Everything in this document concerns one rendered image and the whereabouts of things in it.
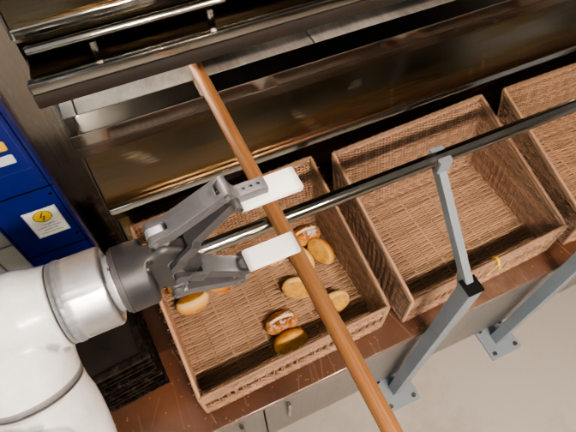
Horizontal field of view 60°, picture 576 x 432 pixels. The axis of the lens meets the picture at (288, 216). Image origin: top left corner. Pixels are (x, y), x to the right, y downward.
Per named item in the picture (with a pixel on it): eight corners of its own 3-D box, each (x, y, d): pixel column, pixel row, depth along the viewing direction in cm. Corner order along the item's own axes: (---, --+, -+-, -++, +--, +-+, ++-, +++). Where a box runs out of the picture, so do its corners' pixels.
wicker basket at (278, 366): (148, 270, 155) (123, 224, 132) (309, 204, 169) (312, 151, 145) (205, 418, 132) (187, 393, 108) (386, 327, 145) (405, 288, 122)
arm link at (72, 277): (69, 285, 58) (119, 266, 60) (87, 355, 54) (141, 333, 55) (37, 248, 51) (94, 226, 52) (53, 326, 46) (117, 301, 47)
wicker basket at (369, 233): (321, 202, 169) (327, 150, 146) (457, 147, 182) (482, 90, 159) (400, 327, 145) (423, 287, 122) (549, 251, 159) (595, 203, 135)
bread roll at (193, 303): (208, 293, 143) (214, 309, 144) (203, 285, 149) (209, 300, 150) (176, 309, 140) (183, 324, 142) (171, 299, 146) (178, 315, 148)
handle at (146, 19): (40, 82, 81) (39, 78, 82) (230, 28, 88) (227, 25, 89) (23, 50, 76) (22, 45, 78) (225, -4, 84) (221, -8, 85)
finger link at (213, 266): (180, 275, 54) (173, 283, 55) (255, 276, 62) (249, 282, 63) (169, 247, 56) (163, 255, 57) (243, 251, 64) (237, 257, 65)
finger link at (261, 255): (249, 269, 61) (249, 273, 62) (301, 249, 63) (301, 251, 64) (241, 250, 63) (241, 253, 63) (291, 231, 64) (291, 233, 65)
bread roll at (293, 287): (315, 301, 147) (314, 291, 152) (315, 280, 145) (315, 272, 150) (281, 299, 147) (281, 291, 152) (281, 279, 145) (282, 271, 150)
